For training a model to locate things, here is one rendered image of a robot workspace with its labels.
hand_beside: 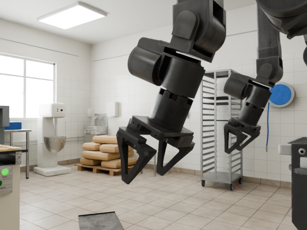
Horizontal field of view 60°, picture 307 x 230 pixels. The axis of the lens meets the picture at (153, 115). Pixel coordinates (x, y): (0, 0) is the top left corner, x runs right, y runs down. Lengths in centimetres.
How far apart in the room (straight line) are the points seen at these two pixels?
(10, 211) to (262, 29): 144
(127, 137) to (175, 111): 8
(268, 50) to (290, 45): 397
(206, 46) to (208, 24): 4
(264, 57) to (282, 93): 373
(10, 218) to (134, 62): 134
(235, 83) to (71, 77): 609
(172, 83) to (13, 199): 135
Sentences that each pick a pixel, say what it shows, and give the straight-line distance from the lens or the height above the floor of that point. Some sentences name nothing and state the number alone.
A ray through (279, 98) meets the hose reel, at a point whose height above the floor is 139.
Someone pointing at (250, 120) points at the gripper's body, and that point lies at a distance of 80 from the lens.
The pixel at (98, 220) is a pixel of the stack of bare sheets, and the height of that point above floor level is 2.
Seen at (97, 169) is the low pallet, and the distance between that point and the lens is 548.
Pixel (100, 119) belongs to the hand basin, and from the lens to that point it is 674.
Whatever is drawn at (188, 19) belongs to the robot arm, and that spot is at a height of 122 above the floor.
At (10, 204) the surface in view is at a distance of 164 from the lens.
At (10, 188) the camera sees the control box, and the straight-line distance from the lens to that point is 159.
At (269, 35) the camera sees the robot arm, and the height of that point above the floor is 131.
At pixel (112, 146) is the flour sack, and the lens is 515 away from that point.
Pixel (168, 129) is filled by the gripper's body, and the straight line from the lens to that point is 41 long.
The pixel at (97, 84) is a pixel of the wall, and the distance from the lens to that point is 693.
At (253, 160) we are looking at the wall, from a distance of 481.
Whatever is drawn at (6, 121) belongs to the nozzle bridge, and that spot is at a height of 106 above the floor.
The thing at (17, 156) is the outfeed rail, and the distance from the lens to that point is 157.
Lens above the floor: 108
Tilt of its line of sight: 1 degrees up
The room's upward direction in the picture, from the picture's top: straight up
